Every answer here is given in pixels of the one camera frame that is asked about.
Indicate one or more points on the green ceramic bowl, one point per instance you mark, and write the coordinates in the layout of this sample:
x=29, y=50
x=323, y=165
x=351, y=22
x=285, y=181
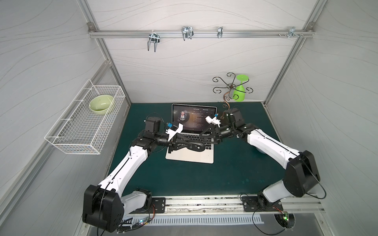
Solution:
x=102, y=105

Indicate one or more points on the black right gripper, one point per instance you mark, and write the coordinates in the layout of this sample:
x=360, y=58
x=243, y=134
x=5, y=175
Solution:
x=215, y=135

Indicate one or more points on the green plastic goblet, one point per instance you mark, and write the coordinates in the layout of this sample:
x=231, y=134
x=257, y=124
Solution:
x=239, y=92

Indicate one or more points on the metal hook right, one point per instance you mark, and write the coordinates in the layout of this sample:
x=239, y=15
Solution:
x=291, y=34

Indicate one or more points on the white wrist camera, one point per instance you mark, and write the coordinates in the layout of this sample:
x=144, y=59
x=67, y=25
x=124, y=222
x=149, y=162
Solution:
x=213, y=120
x=173, y=129

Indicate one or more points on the aluminium frame post left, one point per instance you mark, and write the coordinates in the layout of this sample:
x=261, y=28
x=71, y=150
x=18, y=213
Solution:
x=92, y=27

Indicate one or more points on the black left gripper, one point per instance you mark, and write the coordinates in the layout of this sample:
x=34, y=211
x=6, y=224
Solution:
x=172, y=143

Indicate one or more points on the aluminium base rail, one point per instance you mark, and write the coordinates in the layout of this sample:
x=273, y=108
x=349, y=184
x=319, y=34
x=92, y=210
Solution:
x=203, y=203

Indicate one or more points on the metal single hook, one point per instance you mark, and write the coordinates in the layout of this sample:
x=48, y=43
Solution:
x=219, y=32

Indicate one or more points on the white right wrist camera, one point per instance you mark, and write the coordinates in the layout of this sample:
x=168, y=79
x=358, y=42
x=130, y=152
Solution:
x=213, y=120

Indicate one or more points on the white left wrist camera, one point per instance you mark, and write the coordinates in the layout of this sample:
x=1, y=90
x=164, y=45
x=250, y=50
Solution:
x=173, y=129

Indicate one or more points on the silver laptop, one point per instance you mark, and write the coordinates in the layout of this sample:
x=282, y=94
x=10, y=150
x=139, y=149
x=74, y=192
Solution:
x=192, y=117

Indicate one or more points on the metal double hook middle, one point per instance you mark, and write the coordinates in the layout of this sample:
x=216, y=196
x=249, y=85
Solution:
x=187, y=32

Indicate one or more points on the aluminium frame post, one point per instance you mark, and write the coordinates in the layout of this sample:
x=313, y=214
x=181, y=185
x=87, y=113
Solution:
x=308, y=27
x=92, y=27

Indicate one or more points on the aluminium top rail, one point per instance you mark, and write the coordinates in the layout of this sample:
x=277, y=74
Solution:
x=170, y=34

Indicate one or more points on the white wire basket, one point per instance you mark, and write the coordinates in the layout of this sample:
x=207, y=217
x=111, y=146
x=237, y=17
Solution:
x=79, y=130

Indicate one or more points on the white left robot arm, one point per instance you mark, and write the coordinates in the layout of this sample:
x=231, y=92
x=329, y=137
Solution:
x=117, y=180

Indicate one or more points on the brown copper cup holder stand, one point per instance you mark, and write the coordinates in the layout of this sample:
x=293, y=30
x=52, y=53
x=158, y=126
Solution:
x=227, y=90

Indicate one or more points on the metal double hook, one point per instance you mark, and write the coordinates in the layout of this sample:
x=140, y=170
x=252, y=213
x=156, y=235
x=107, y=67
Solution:
x=153, y=40
x=187, y=32

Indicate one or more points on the white slotted cable duct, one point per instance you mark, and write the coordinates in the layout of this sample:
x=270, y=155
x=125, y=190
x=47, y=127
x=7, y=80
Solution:
x=206, y=220

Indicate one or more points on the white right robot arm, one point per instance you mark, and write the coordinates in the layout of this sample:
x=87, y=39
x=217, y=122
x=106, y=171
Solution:
x=300, y=169

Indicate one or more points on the metal double hook left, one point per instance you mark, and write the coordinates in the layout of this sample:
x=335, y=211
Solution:
x=153, y=40

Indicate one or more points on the aluminium frame post right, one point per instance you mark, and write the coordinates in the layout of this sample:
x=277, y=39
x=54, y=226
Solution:
x=308, y=27

